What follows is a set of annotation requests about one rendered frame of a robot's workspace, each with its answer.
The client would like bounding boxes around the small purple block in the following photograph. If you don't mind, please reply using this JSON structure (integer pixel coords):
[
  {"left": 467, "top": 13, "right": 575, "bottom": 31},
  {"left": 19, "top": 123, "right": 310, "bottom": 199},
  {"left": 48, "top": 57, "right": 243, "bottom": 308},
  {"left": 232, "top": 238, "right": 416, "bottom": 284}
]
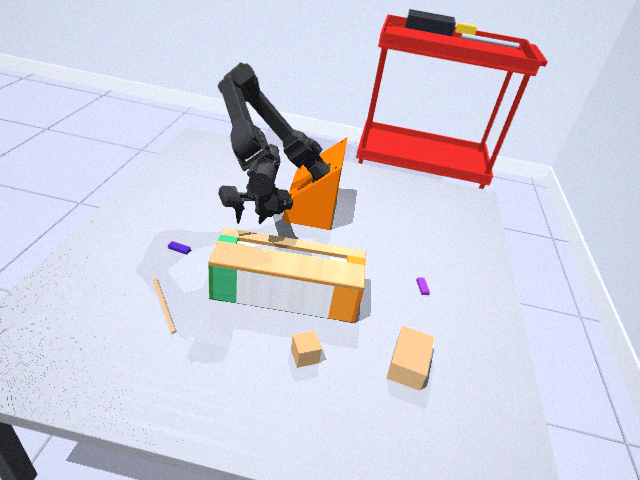
[
  {"left": 416, "top": 277, "right": 430, "bottom": 295},
  {"left": 168, "top": 241, "right": 191, "bottom": 255}
]

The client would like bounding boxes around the tan wooden stick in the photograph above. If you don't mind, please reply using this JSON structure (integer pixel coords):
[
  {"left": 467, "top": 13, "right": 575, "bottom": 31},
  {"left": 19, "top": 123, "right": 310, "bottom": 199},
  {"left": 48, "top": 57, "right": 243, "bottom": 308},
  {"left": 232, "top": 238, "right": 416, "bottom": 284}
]
[{"left": 153, "top": 277, "right": 176, "bottom": 334}]

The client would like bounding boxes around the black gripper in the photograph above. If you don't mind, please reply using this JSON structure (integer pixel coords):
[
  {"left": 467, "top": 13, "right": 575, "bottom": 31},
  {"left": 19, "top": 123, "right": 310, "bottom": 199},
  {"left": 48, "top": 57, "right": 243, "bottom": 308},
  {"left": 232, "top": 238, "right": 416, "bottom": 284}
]
[{"left": 218, "top": 184, "right": 293, "bottom": 224}]

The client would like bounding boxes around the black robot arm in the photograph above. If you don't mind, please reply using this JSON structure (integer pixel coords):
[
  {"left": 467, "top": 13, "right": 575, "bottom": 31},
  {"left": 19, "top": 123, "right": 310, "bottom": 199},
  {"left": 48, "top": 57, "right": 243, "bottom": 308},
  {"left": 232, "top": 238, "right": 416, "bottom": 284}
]
[{"left": 218, "top": 62, "right": 331, "bottom": 217}]

